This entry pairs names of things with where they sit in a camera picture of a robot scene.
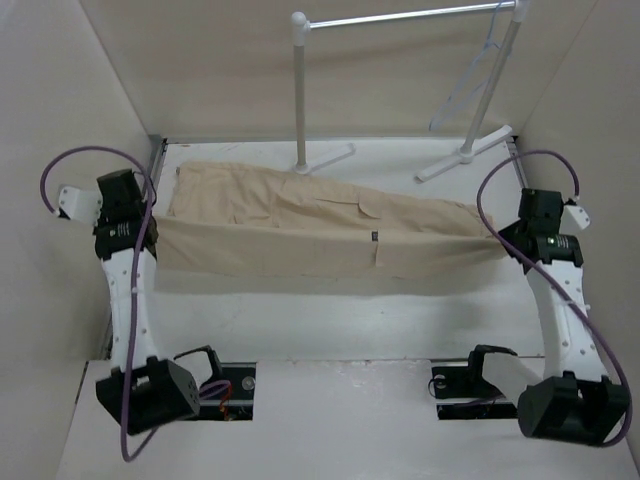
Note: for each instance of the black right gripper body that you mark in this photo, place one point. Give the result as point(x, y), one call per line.
point(509, 233)

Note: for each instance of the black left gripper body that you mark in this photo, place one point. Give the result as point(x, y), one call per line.
point(103, 220)

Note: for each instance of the beige trousers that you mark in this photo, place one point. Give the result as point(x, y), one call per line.
point(238, 219)

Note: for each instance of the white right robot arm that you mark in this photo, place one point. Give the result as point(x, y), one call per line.
point(574, 400)

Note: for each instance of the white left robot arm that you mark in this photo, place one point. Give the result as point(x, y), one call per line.
point(145, 389)

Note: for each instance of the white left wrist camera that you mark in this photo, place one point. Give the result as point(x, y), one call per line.
point(79, 205)

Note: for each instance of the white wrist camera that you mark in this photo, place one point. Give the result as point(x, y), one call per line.
point(574, 219)
point(79, 205)

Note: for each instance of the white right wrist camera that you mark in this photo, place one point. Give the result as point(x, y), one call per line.
point(574, 219)

